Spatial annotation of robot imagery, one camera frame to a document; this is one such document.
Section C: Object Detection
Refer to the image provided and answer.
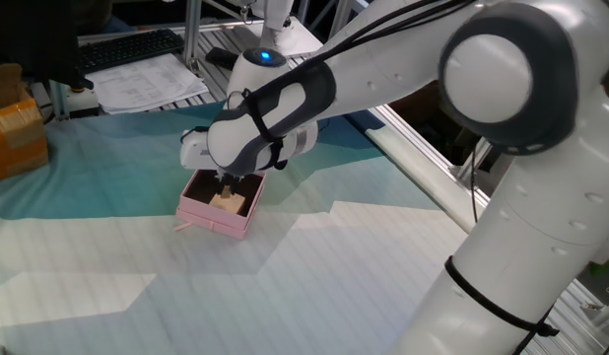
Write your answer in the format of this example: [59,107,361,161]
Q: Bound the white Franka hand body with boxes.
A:
[179,127,222,173]

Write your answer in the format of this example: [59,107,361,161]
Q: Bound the pink gift box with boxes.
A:
[173,151,269,242]

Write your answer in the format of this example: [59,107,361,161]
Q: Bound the printed paper stack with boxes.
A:
[85,52,211,115]

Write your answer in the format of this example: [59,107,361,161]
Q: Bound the cardboard box with yellow tape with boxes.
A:
[0,62,50,183]

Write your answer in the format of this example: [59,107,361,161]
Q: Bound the aluminium frame post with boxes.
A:
[182,0,203,68]
[454,137,493,183]

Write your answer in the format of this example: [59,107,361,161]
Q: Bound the black handheld device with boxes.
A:
[204,46,239,71]

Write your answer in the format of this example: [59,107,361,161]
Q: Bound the teal white tablecloth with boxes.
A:
[0,101,488,355]

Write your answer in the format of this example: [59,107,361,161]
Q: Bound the black monitor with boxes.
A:
[0,0,95,91]

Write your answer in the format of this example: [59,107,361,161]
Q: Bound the black keyboard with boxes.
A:
[79,28,186,75]

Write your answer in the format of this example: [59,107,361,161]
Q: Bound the large wooden cube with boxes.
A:
[208,190,247,216]

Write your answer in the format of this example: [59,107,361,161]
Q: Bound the aluminium table edge rail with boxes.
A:
[368,103,491,208]

